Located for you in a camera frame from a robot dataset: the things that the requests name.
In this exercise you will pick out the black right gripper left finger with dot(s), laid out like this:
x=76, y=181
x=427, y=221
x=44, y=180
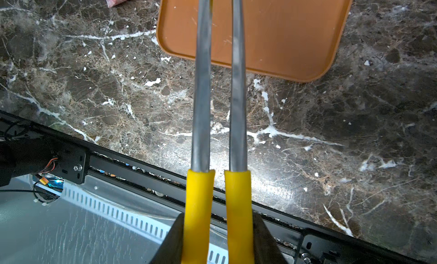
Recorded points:
x=170, y=251

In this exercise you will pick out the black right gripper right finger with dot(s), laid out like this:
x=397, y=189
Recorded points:
x=266, y=250

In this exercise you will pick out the yellow handled metal tongs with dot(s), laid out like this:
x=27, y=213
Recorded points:
x=200, y=177

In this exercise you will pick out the small electronics circuit board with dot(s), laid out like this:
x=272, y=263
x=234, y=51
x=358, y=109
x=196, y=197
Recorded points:
x=46, y=189

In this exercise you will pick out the brown plastic tray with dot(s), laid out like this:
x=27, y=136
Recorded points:
x=295, y=40

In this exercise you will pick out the white slotted cable duct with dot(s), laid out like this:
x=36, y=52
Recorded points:
x=108, y=224

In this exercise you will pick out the black front mounting rail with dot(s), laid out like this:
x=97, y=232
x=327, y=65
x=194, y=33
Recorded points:
x=32, y=233

